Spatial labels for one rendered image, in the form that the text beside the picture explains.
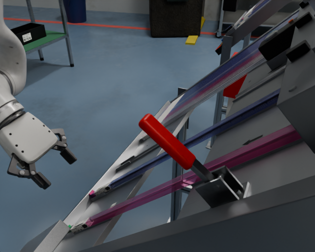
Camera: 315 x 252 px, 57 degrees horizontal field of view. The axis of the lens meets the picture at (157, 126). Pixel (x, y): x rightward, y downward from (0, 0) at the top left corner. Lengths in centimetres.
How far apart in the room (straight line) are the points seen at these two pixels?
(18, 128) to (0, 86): 10
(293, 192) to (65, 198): 158
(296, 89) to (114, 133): 196
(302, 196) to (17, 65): 68
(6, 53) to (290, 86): 65
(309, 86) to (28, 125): 61
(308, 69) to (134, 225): 138
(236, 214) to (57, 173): 171
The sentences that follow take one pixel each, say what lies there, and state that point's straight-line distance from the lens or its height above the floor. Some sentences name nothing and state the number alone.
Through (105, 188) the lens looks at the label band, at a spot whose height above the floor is 77.
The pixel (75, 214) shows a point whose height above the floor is 73.
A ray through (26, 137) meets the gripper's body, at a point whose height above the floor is 86.
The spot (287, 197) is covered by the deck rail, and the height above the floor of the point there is 109.
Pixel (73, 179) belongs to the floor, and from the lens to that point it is 183.
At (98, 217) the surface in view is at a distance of 52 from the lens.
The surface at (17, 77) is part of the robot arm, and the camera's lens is 78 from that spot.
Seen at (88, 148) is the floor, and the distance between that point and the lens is 203.
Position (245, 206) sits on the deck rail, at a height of 107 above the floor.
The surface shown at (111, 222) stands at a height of 85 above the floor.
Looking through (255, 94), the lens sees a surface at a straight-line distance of 49.
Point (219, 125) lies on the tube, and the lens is 43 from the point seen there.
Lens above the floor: 124
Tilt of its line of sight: 34 degrees down
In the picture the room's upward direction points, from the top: straight up
